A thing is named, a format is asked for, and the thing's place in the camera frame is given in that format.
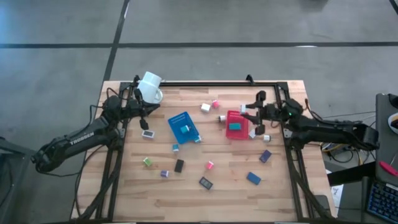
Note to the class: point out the black aluminium table frame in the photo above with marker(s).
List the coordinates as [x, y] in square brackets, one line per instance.
[217, 84]

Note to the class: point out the white cube charger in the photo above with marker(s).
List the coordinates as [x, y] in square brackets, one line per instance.
[266, 137]
[252, 134]
[205, 107]

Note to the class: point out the grey desk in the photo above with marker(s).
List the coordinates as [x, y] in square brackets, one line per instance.
[382, 149]

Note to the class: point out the black frame clamp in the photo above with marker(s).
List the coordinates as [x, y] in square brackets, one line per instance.
[249, 79]
[136, 79]

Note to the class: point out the white digital display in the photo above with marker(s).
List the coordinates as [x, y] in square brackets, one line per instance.
[148, 134]

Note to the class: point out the dark grey side stand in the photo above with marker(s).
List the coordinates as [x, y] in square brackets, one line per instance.
[12, 174]

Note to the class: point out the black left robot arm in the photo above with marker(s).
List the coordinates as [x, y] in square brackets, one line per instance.
[81, 138]

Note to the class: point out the black flat box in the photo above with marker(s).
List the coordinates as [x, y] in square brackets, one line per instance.
[179, 165]

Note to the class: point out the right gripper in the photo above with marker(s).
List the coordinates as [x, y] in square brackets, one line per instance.
[271, 112]

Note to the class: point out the white paper sheet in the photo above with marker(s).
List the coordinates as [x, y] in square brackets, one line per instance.
[337, 193]

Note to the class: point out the black keyboard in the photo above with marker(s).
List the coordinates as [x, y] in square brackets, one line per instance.
[384, 200]

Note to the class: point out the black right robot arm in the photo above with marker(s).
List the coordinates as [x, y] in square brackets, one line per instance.
[329, 129]

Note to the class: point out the navy blue box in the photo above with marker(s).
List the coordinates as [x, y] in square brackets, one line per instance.
[265, 156]

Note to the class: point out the red plastic basket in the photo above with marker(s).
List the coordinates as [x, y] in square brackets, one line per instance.
[237, 135]

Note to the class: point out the pink charger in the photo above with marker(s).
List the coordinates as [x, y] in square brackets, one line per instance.
[215, 104]
[210, 165]

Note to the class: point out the white cylindrical spotlight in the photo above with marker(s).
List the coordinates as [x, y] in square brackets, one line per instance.
[150, 85]

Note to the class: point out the green white charger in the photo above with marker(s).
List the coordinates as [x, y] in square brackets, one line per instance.
[147, 161]

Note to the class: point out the purple white charger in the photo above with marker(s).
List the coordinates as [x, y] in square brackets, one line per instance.
[164, 174]

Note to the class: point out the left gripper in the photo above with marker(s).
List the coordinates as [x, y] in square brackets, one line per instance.
[130, 108]

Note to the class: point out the teal charger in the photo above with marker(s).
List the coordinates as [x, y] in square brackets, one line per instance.
[185, 129]
[175, 148]

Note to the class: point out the blue plastic basket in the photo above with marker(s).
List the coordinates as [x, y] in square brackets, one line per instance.
[177, 124]

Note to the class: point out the dark grey tablet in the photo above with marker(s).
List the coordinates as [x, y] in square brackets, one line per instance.
[321, 203]

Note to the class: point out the white round charger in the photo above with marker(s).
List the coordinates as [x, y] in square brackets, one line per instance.
[222, 118]

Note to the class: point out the black desk foot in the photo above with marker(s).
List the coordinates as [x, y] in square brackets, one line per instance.
[348, 175]

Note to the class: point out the dark purple digital display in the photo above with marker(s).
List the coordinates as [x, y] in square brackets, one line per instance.
[206, 183]

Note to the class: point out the teal rectangular box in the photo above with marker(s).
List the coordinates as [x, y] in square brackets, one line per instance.
[234, 126]

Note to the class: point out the red object on desk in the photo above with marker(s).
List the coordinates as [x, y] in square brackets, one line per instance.
[388, 168]

